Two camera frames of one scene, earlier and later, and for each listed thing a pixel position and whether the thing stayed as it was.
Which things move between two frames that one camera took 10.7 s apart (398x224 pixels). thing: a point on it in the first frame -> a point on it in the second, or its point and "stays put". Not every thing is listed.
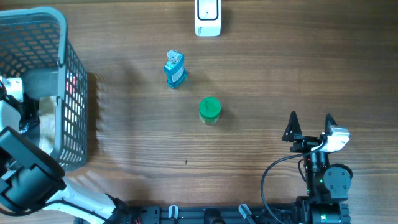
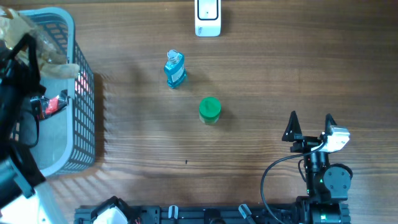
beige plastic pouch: (46, 113) -> (51, 59)
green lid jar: (209, 110) stays put
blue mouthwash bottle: (175, 69) stays put
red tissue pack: (71, 86) -> (82, 83)
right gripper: (293, 131) stays put
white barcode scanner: (208, 18) stays put
